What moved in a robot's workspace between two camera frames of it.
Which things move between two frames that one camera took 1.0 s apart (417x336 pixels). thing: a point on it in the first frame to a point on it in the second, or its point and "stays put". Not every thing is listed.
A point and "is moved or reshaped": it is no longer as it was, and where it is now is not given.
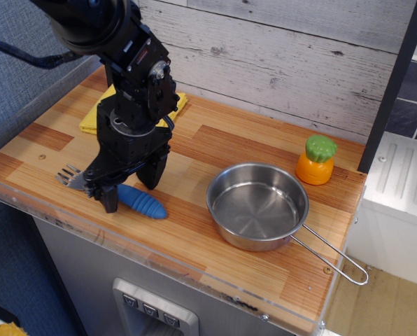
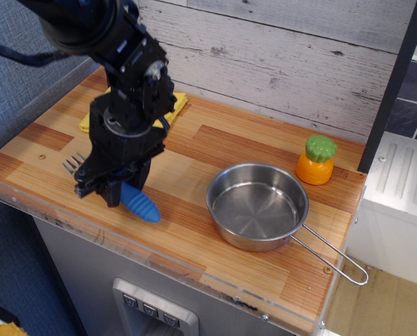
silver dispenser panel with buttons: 145,311 stays put
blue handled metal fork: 75,178 is moved or reshaped
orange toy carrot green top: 315,166 stays put
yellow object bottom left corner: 10,329 stays put
